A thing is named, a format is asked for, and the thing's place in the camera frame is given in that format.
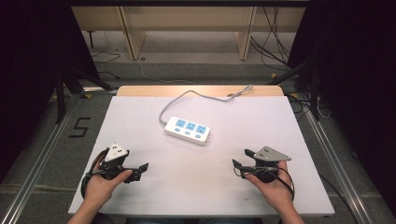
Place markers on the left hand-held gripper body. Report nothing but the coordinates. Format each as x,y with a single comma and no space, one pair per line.
115,152

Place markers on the white table cover board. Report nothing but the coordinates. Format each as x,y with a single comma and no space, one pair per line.
186,186

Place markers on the black metal stand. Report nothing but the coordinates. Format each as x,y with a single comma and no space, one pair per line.
315,93
59,96

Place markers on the light wooden desk frame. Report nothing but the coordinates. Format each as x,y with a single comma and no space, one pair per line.
186,18

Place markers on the aluminium floor rail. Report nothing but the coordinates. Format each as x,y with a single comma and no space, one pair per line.
336,168
34,168

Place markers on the white power strip blue sockets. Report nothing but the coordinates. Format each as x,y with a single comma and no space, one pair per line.
187,130

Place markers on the person's left hand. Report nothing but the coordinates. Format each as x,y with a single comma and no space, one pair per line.
99,188

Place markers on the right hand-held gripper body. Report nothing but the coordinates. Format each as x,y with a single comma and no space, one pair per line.
268,157

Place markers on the person's right hand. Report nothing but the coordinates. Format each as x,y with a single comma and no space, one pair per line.
275,193

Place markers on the dark curtain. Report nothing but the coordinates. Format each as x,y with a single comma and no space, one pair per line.
31,62
358,77

